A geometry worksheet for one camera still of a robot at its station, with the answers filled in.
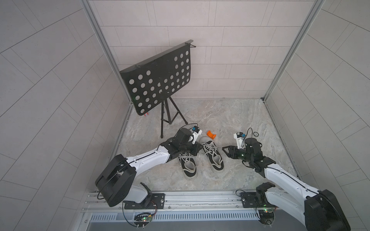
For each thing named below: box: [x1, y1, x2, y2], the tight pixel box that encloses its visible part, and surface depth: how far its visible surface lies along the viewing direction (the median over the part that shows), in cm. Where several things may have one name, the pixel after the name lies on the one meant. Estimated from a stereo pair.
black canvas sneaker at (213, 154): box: [200, 136, 225, 173], surface depth 82 cm
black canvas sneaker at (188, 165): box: [178, 152, 198, 181], surface depth 79 cm
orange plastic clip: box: [206, 129, 217, 140], surface depth 98 cm
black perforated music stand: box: [119, 39, 197, 139], surface depth 69 cm
